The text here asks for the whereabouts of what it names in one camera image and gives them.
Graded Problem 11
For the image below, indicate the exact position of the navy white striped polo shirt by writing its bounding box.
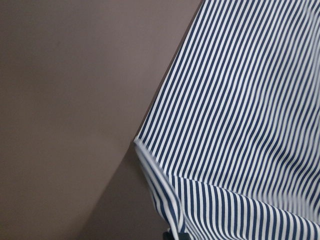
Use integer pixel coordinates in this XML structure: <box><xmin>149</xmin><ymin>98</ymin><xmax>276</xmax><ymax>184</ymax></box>
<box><xmin>134</xmin><ymin>0</ymin><xmax>320</xmax><ymax>240</ymax></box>

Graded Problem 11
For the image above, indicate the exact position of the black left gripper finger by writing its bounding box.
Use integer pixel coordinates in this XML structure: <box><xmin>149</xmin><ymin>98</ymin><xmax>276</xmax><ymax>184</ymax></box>
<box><xmin>162</xmin><ymin>231</ymin><xmax>190</xmax><ymax>240</ymax></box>

